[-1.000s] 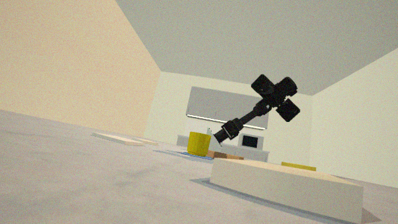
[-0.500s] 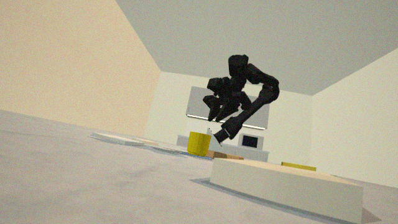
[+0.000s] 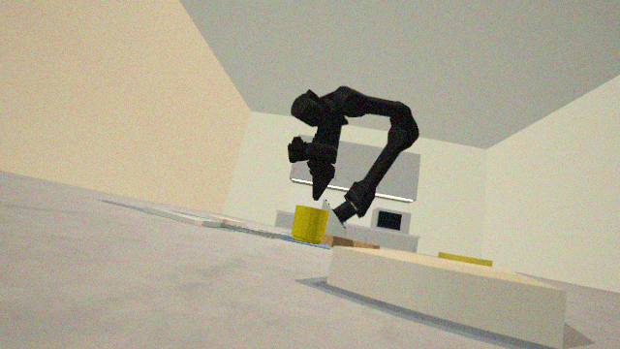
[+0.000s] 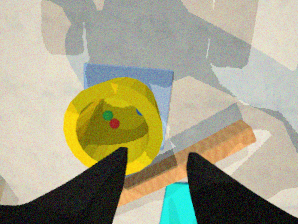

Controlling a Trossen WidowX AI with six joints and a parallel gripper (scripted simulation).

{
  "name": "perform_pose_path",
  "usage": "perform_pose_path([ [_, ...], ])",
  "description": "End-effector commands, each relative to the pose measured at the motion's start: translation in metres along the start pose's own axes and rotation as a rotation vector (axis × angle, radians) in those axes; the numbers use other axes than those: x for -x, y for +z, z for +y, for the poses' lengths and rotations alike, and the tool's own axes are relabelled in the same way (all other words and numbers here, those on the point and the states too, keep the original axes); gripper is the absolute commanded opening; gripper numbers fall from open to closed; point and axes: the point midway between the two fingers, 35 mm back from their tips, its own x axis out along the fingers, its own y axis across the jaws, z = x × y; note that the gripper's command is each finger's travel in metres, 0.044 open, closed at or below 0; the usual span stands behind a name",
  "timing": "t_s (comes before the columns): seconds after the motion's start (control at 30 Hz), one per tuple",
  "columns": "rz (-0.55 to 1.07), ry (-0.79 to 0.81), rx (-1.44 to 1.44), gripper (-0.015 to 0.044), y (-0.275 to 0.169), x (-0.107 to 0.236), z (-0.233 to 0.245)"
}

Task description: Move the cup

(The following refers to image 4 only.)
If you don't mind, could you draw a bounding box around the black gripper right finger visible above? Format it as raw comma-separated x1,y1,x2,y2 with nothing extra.
186,152,298,224

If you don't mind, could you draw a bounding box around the yellow cup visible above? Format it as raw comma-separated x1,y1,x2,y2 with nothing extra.
64,76,164,176

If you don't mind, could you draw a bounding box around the red marble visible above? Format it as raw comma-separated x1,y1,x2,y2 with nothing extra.
109,119,120,129

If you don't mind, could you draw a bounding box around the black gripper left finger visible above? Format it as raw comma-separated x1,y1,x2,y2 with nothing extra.
0,147,128,224

